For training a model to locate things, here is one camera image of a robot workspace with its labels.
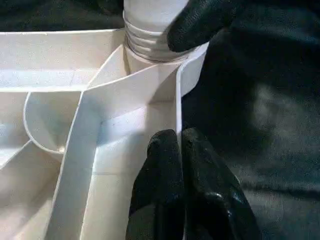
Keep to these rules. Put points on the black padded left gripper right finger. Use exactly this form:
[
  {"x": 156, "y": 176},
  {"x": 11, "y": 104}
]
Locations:
[{"x": 212, "y": 195}]

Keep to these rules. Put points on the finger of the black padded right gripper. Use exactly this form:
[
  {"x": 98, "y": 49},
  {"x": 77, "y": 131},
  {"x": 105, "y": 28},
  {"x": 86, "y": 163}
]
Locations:
[
  {"x": 111, "y": 5},
  {"x": 200, "y": 25}
]

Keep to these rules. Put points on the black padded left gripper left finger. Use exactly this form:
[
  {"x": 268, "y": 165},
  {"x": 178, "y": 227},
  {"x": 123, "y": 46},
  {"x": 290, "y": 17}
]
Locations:
[{"x": 160, "y": 187}]

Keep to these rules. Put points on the white plastic table leg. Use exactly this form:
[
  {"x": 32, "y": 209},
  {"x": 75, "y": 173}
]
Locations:
[{"x": 150, "y": 15}]

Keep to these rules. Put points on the black shiny mat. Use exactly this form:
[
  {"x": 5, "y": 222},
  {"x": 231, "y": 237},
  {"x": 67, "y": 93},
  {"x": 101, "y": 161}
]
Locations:
[{"x": 262, "y": 112}]

